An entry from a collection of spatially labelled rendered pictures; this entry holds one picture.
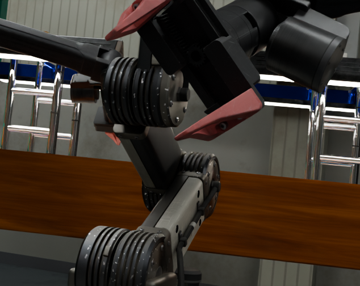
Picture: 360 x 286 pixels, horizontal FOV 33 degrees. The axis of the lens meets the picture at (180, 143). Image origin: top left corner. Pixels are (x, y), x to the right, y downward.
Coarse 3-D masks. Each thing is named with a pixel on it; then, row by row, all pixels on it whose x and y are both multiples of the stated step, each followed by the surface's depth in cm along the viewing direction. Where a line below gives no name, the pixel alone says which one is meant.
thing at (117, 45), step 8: (72, 40) 174; (80, 40) 174; (88, 40) 174; (96, 40) 174; (104, 40) 174; (112, 40) 174; (120, 40) 174; (0, 48) 174; (112, 48) 172; (120, 48) 172
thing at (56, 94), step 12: (12, 60) 193; (12, 72) 193; (60, 72) 191; (12, 84) 193; (60, 84) 192; (12, 96) 193; (60, 96) 192; (24, 132) 192; (36, 132) 191; (48, 132) 191; (48, 144) 190
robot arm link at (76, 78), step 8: (104, 72) 139; (72, 80) 146; (80, 80) 145; (88, 80) 145; (72, 88) 146; (80, 88) 146; (88, 88) 146; (72, 96) 146; (80, 96) 146; (88, 96) 146
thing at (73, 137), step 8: (40, 64) 217; (48, 64) 224; (40, 72) 217; (40, 80) 217; (40, 88) 217; (32, 104) 217; (64, 104) 216; (72, 104) 215; (80, 104) 216; (32, 112) 216; (80, 112) 215; (32, 120) 216; (72, 120) 215; (72, 128) 214; (32, 136) 216; (40, 136) 216; (64, 136) 215; (72, 136) 214; (32, 144) 216; (72, 144) 214; (72, 152) 214
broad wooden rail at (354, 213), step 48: (0, 192) 141; (48, 192) 140; (96, 192) 139; (240, 192) 136; (288, 192) 134; (336, 192) 133; (192, 240) 136; (240, 240) 135; (288, 240) 134; (336, 240) 133
